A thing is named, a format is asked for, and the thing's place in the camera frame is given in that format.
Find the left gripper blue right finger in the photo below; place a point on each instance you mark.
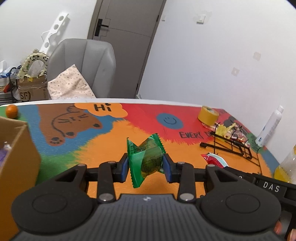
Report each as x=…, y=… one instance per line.
x=169, y=168

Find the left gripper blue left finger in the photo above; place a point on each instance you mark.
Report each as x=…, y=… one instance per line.
x=120, y=170

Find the dark green snack packet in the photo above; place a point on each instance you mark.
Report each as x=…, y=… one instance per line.
x=145, y=159

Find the red white snack packet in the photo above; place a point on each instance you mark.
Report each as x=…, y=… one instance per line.
x=214, y=159

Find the orange juice bottle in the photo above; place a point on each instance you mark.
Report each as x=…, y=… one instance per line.
x=286, y=170

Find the white spray bottle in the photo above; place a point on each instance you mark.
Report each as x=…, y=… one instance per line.
x=269, y=127

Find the colourful cat table mat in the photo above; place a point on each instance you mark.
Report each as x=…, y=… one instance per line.
x=67, y=134

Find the yellow candy bag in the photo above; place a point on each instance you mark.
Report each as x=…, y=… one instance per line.
x=224, y=131

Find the yellow tape roll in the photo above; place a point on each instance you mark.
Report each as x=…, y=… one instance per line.
x=208, y=116

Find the brown cardboard box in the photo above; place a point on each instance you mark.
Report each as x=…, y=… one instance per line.
x=19, y=169

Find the dotted cream cushion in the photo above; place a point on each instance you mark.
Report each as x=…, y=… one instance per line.
x=69, y=84

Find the grey upholstered chair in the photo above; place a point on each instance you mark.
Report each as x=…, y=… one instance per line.
x=94, y=59

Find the purple bread packet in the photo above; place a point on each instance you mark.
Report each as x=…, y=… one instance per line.
x=4, y=150

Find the SF cardboard box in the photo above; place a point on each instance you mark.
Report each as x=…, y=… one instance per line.
x=33, y=89

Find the orange fruit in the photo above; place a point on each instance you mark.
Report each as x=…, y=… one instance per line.
x=12, y=111

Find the white perforated board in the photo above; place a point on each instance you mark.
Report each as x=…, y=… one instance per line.
x=53, y=36

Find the black wire stand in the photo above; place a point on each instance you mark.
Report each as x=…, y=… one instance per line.
x=238, y=145

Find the black wire shoe rack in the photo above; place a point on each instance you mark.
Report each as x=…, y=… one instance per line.
x=7, y=91

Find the grey door with handle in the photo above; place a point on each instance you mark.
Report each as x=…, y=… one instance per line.
x=130, y=26

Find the white light switch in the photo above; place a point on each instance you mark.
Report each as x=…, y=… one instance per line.
x=201, y=19

